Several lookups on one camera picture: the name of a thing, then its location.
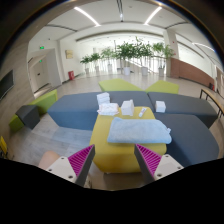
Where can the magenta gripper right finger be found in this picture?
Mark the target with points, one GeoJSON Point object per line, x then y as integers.
{"type": "Point", "coordinates": [153, 166]}

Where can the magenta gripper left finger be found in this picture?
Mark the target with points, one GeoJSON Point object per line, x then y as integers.
{"type": "Point", "coordinates": [74, 168]}

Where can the light blue towel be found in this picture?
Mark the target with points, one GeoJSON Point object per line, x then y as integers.
{"type": "Point", "coordinates": [138, 131]}

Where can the person's knee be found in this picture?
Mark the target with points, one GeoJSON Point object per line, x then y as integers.
{"type": "Point", "coordinates": [48, 159]}

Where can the yellow ottoman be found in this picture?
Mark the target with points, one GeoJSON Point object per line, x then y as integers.
{"type": "Point", "coordinates": [119, 157]}

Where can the grey sofa front right section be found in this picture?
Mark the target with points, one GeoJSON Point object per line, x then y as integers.
{"type": "Point", "coordinates": [192, 142]}

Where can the white remote control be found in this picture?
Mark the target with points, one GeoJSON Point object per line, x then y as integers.
{"type": "Point", "coordinates": [142, 111]}

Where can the white tissue box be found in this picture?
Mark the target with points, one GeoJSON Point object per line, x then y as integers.
{"type": "Point", "coordinates": [127, 108]}

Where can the crumpled white cloth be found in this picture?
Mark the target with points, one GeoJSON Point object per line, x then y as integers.
{"type": "Point", "coordinates": [108, 109]}

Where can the dark grey cube stool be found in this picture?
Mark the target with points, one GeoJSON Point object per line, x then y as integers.
{"type": "Point", "coordinates": [29, 115]}

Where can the lime green bench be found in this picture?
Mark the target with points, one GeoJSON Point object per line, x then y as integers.
{"type": "Point", "coordinates": [43, 103]}

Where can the stack of white towels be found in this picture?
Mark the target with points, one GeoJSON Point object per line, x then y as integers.
{"type": "Point", "coordinates": [103, 98]}

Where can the green ottoman far right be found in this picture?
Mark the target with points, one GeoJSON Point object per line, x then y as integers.
{"type": "Point", "coordinates": [162, 86]}

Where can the green ottoman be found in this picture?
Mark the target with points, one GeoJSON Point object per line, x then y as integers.
{"type": "Point", "coordinates": [117, 85]}
{"type": "Point", "coordinates": [162, 86]}

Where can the green ottoman far left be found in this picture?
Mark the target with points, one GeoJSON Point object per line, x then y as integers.
{"type": "Point", "coordinates": [117, 85]}

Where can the red fire extinguisher box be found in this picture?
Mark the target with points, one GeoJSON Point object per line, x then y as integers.
{"type": "Point", "coordinates": [71, 75]}

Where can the potted plant leftmost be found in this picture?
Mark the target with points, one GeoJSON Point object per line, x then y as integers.
{"type": "Point", "coordinates": [86, 60]}

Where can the potted plant right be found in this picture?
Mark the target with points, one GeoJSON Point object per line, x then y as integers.
{"type": "Point", "coordinates": [162, 52]}

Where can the large potted plant centre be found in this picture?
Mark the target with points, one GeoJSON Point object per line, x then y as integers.
{"type": "Point", "coordinates": [126, 52]}

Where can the wooden table black frame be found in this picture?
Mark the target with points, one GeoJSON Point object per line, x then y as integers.
{"type": "Point", "coordinates": [215, 101]}

